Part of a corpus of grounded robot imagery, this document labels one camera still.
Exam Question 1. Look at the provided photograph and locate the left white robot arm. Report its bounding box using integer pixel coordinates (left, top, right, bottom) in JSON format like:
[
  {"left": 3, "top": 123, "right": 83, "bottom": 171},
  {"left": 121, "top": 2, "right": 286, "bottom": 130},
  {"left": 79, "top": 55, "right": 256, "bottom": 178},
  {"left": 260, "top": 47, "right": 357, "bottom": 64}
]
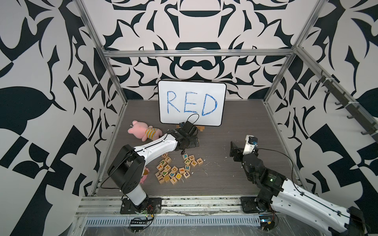
[{"left": 107, "top": 121, "right": 199, "bottom": 210}]

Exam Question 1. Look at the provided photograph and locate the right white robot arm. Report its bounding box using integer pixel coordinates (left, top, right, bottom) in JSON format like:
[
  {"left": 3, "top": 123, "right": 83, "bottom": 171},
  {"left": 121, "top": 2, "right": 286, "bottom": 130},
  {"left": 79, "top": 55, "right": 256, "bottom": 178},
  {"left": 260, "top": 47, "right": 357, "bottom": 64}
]
[{"left": 229, "top": 136, "right": 370, "bottom": 236}]

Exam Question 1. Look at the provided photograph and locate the wooden block letter F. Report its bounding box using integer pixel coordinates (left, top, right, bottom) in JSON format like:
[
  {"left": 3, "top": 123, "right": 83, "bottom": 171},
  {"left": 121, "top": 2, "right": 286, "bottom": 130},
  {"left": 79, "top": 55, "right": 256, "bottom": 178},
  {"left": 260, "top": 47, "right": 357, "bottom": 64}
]
[{"left": 196, "top": 158, "right": 203, "bottom": 166}]

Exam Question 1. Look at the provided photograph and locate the small wooden easel stand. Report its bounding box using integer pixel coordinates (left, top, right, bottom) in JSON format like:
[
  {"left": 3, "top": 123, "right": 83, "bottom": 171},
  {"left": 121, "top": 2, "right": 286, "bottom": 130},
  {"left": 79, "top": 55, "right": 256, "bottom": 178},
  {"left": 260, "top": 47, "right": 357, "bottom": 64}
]
[{"left": 176, "top": 125, "right": 205, "bottom": 132}]

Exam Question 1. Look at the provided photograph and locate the whiteboard with RED writing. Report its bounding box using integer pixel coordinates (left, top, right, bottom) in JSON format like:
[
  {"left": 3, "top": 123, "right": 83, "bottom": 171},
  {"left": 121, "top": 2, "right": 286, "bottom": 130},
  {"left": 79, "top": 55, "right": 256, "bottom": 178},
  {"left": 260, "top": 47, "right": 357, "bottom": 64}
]
[{"left": 158, "top": 81, "right": 226, "bottom": 126}]

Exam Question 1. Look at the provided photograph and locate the wooden block purple P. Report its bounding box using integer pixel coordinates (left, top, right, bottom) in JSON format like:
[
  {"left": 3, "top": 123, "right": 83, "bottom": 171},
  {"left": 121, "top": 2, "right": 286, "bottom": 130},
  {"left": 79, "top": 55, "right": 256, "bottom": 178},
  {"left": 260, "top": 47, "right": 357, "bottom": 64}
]
[{"left": 183, "top": 172, "right": 191, "bottom": 179}]

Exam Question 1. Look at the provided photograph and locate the pink plush bear toy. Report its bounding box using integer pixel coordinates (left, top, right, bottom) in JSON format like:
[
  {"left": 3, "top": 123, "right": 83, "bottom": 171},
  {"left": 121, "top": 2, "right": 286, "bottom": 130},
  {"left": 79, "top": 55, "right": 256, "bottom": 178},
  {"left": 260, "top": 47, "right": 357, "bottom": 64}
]
[{"left": 128, "top": 121, "right": 163, "bottom": 142}]

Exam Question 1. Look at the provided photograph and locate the right electronics board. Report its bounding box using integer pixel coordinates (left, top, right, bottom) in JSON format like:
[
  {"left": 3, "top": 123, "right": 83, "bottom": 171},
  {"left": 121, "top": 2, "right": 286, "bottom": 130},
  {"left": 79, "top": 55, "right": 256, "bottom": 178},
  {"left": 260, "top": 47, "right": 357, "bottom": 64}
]
[{"left": 258, "top": 214, "right": 279, "bottom": 232}]

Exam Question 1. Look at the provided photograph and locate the electronics board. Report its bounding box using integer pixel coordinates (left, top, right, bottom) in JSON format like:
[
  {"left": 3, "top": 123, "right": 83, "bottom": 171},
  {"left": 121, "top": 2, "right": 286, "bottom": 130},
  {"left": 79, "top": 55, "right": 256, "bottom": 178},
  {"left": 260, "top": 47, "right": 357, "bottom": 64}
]
[
  {"left": 129, "top": 214, "right": 155, "bottom": 231},
  {"left": 258, "top": 214, "right": 279, "bottom": 232}
]

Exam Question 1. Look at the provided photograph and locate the left electronics board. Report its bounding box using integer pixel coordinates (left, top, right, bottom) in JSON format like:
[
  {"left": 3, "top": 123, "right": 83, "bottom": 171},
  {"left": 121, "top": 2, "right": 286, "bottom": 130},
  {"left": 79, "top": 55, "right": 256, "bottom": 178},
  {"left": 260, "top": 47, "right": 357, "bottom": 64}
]
[{"left": 129, "top": 214, "right": 155, "bottom": 231}]

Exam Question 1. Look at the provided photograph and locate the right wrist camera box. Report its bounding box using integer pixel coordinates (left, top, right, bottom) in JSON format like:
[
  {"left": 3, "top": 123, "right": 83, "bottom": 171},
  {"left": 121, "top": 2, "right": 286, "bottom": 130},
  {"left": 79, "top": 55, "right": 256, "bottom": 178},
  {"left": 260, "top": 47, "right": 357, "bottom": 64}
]
[{"left": 243, "top": 135, "right": 258, "bottom": 155}]

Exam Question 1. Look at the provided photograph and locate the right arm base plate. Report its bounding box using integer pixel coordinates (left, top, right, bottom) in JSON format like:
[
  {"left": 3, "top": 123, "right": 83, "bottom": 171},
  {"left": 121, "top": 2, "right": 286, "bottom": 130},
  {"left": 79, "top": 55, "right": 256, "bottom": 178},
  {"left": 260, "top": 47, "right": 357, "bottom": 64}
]
[{"left": 240, "top": 194, "right": 283, "bottom": 214}]

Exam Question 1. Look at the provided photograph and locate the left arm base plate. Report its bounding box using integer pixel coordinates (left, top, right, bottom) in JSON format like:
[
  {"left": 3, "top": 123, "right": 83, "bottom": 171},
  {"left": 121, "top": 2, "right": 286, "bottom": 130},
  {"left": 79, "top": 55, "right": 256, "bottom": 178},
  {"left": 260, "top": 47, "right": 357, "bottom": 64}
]
[{"left": 120, "top": 197, "right": 162, "bottom": 214}]

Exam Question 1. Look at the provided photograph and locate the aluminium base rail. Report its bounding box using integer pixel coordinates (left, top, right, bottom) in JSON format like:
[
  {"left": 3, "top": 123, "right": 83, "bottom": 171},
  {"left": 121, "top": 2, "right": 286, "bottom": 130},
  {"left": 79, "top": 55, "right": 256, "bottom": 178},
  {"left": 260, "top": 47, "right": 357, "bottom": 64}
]
[{"left": 75, "top": 195, "right": 245, "bottom": 217}]

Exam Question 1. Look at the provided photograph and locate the wall hook rack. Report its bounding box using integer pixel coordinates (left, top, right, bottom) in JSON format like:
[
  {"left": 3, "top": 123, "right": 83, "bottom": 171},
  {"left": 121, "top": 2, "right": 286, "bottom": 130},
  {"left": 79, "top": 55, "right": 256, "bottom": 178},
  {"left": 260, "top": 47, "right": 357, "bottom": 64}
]
[{"left": 315, "top": 70, "right": 378, "bottom": 142}]

